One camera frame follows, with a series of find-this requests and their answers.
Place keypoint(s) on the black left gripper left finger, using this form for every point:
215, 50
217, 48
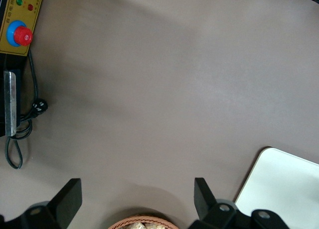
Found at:
66, 204

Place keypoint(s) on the woven wicker basket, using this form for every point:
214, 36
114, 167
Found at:
119, 224

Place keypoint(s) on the white rectangular tray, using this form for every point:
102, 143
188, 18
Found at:
279, 189

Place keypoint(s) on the red emergency stop button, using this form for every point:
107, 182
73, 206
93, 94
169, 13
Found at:
22, 35

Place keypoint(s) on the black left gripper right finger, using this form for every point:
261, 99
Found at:
211, 209

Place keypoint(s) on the yellow control panel box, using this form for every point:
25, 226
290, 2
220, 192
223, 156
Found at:
17, 22

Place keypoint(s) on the sandwich piece in basket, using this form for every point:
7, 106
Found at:
135, 225
154, 226

